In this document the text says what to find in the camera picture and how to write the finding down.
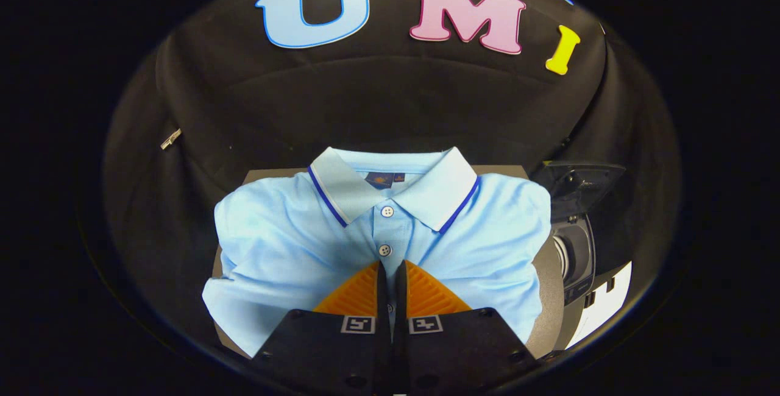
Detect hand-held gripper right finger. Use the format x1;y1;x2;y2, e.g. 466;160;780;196
392;260;541;396

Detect black backdrop cloth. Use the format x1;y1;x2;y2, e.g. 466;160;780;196
101;0;682;360

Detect dark glass washing machine lid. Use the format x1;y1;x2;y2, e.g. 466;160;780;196
531;161;628;221

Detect light blue polo shirt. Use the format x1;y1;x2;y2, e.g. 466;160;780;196
202;146;553;358

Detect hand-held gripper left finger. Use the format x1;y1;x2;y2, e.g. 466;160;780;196
251;260;392;394

